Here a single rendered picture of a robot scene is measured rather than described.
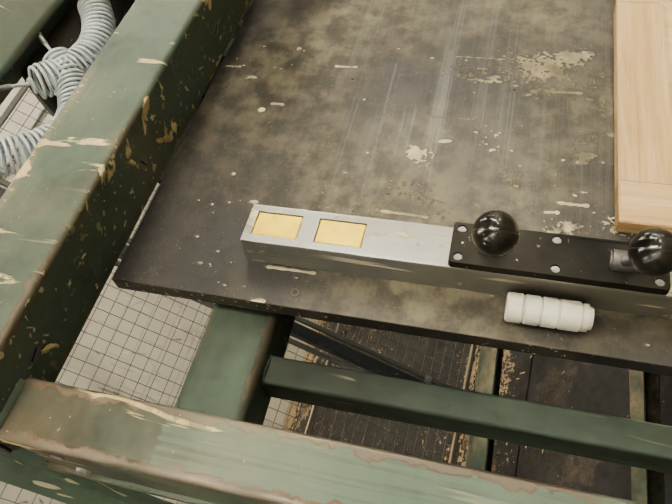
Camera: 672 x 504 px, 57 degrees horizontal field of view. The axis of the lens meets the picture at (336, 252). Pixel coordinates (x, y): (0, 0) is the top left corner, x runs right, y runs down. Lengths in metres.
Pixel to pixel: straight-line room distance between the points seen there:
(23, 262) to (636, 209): 0.62
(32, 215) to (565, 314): 0.54
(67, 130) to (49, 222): 0.13
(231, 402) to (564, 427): 0.33
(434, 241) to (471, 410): 0.17
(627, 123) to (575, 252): 0.22
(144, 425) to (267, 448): 0.11
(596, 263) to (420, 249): 0.17
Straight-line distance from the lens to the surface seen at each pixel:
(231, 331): 0.70
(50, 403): 0.64
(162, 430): 0.58
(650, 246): 0.52
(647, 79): 0.87
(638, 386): 2.27
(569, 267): 0.62
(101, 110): 0.78
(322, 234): 0.65
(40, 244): 0.68
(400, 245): 0.64
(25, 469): 1.12
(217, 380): 0.68
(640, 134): 0.80
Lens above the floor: 1.77
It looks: 17 degrees down
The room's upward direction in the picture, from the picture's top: 63 degrees counter-clockwise
